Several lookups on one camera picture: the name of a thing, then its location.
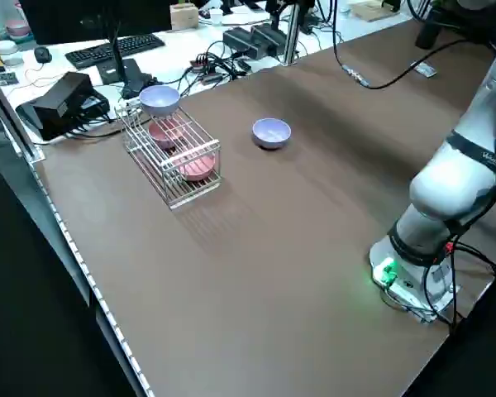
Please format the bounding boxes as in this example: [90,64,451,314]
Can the purple bowl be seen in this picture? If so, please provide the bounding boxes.
[139,85,181,118]
[252,117,293,151]

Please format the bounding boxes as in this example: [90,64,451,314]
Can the silver sponge cloth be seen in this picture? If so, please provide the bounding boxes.
[413,61,438,79]

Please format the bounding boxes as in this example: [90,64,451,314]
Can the pink bowl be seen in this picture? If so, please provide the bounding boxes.
[177,151,217,183]
[147,121,188,151]

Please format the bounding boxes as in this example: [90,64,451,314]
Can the black power supply units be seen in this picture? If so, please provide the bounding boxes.
[222,23,291,62]

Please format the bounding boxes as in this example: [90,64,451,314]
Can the black stand with base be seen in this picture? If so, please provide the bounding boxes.
[105,16,155,100]

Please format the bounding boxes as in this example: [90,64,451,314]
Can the small cardboard box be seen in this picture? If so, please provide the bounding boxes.
[169,2,201,31]

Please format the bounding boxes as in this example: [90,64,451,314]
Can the black keyboard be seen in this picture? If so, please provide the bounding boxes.
[64,32,167,70]

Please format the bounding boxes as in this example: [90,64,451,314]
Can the black electronics box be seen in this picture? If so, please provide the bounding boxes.
[29,71,111,141]

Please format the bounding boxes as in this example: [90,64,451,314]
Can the flat cardboard sheet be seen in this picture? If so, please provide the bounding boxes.
[350,0,403,23]

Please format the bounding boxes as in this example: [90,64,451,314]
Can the black monitor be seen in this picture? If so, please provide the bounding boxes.
[17,0,173,46]

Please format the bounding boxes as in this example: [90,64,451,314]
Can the stack of pink bowls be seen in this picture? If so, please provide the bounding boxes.
[5,17,31,41]

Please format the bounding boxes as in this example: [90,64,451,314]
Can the white wire dish rack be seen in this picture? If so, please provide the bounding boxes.
[114,103,224,212]

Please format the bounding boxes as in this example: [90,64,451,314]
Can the black cable hub bundle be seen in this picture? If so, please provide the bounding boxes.
[177,49,255,98]

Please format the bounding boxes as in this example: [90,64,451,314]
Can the black cable with silver connector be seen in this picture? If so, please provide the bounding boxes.
[329,0,480,90]

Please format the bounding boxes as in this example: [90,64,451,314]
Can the aluminium profile post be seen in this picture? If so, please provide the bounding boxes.
[282,0,312,66]

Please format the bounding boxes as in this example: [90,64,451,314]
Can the black arm base cable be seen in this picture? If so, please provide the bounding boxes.
[420,242,496,334]

